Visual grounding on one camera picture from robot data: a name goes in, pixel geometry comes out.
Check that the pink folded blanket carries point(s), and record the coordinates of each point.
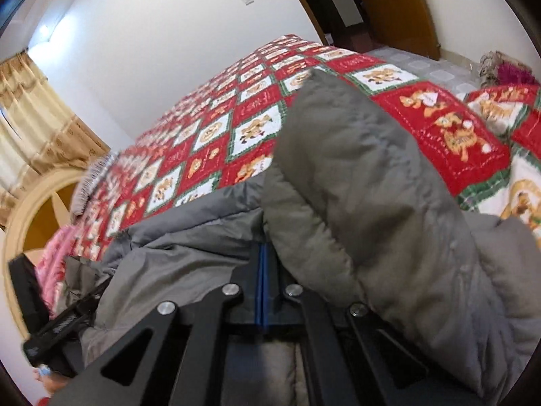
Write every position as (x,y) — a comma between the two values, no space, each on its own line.
(55,262)

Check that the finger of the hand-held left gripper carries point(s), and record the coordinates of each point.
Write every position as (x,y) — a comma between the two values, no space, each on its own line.
(80,306)

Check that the striped pillow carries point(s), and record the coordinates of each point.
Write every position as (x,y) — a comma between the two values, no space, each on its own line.
(95,179)

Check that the brown wooden door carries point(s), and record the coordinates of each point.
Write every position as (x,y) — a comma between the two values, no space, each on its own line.
(393,8)

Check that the person's left hand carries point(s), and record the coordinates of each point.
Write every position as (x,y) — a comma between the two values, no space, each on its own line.
(57,385)

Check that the cream wooden bed headboard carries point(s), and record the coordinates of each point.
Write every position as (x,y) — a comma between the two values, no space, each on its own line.
(38,215)

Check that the crumpled cloth pile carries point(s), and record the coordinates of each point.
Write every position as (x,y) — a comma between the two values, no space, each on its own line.
(507,70)

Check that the beige patterned curtain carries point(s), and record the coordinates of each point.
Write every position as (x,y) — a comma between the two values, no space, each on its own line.
(38,135)

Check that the dark wooden door frame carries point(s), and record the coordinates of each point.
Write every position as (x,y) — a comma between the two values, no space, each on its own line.
(304,0)

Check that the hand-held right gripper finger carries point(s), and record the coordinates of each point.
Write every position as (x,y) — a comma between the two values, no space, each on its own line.
(260,296)
(268,300)

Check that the red checked printed bedspread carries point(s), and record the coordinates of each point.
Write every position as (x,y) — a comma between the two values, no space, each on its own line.
(253,105)

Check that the grey puffer jacket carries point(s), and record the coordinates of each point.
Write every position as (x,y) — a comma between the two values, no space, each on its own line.
(359,177)

